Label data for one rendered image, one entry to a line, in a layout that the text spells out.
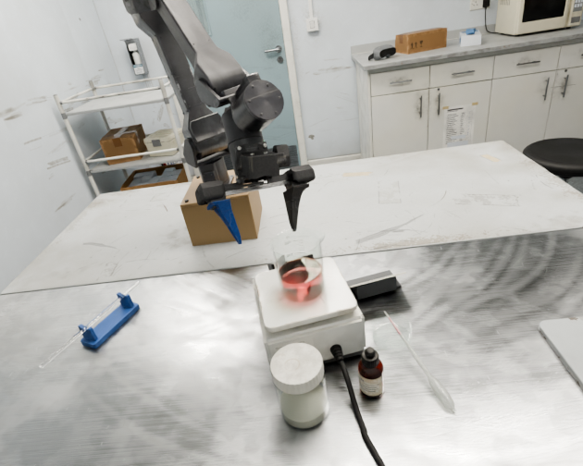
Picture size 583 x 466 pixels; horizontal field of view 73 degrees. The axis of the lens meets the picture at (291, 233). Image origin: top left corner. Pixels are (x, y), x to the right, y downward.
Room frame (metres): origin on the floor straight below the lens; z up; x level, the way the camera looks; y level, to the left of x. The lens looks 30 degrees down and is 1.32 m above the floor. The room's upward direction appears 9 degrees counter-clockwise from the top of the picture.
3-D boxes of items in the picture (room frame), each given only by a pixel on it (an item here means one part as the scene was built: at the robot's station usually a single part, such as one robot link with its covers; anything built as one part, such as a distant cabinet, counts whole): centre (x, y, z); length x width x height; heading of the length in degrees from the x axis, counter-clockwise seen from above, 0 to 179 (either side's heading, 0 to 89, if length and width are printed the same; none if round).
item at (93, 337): (0.52, 0.32, 0.92); 0.10 x 0.03 x 0.04; 151
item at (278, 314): (0.42, 0.00, 0.98); 0.12 x 0.12 x 0.01; 7
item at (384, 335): (0.39, -0.11, 0.91); 0.06 x 0.06 x 0.02
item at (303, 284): (0.41, -0.01, 1.03); 0.07 x 0.06 x 0.08; 93
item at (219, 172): (0.80, 0.14, 1.03); 0.07 x 0.07 x 0.06; 81
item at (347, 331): (0.45, 0.00, 0.94); 0.22 x 0.13 x 0.08; 7
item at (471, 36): (2.88, -1.42, 0.95); 0.24 x 0.13 x 0.09; 158
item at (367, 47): (3.21, -1.53, 0.93); 1.70 x 0.01 x 0.06; 85
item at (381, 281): (0.50, -0.12, 0.92); 0.09 x 0.06 x 0.04; 98
